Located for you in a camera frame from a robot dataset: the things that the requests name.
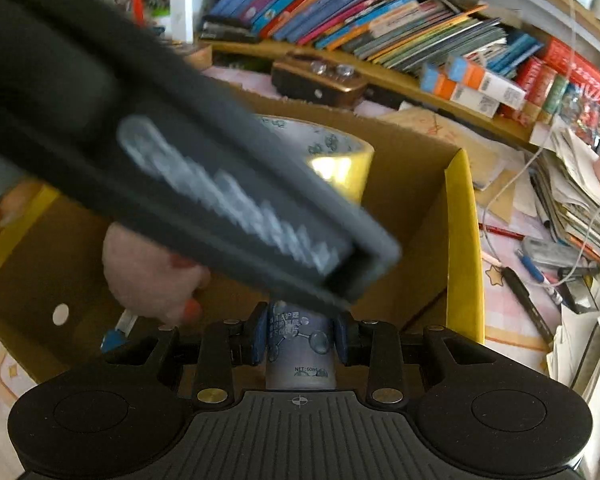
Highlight navy spray bottle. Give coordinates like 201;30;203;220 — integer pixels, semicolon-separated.
265;300;336;390

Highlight yellow tape roll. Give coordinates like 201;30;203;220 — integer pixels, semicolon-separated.
259;115;375;204

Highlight blue plastic wrapper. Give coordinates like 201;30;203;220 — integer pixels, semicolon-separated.
100;309;138;353

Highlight operator left hand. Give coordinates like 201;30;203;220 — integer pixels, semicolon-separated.
0;179;43;234

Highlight pink plush toy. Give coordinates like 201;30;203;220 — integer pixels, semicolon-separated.
102;222;211;326

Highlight black stapler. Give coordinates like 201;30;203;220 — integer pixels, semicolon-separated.
198;15;261;44

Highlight pink checkered tablecloth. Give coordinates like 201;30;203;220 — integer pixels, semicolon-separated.
0;62;581;480

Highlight yellow cardboard box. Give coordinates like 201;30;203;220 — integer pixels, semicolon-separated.
0;90;484;382

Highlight stack of papers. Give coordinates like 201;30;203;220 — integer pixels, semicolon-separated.
529;124;600;263

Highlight brown wooden pen holder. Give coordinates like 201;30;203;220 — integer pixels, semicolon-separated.
271;51;368;110

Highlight orange white box lower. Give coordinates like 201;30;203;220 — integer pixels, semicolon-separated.
419;64;500;118

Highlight orange white box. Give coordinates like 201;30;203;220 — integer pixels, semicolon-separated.
419;64;500;118
444;56;526;110

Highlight orange white box upper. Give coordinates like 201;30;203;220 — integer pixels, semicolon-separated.
444;56;526;110

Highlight red dictionary books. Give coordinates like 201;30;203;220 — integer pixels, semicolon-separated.
498;37;600;127

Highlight row of colourful books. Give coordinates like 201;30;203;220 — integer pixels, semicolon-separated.
208;0;542;78

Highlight white bookshelf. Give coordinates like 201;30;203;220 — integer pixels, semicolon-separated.
180;0;600;138

